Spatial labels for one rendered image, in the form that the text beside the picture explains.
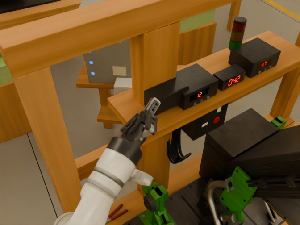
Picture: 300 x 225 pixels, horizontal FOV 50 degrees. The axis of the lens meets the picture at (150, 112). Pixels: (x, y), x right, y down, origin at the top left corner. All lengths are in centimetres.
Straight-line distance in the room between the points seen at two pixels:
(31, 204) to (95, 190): 225
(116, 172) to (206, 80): 66
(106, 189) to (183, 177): 118
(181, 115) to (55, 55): 51
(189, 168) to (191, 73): 74
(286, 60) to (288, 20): 383
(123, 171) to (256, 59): 86
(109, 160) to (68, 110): 287
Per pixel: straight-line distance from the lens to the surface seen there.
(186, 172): 182
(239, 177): 140
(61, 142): 109
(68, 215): 67
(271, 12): 549
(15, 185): 303
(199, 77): 122
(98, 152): 140
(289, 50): 161
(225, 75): 129
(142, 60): 106
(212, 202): 153
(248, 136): 156
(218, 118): 135
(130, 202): 171
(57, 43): 88
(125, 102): 122
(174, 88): 114
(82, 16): 92
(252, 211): 174
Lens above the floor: 236
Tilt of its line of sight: 44 degrees down
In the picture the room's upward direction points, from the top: straight up
